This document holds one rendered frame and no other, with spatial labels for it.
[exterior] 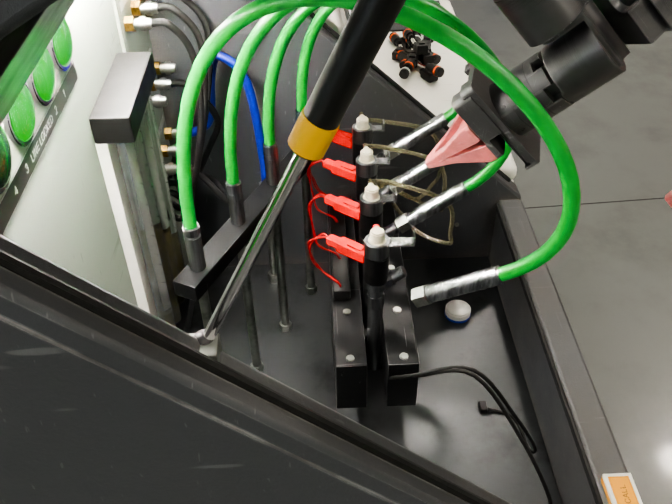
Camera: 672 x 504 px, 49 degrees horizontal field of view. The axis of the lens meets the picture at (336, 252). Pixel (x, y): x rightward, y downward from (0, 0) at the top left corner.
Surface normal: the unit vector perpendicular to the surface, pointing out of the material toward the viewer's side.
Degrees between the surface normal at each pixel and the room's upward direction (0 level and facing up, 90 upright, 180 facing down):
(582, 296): 0
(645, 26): 65
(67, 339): 90
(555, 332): 0
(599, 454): 0
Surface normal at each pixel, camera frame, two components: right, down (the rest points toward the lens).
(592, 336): -0.01, -0.76
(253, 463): 0.04, 0.65
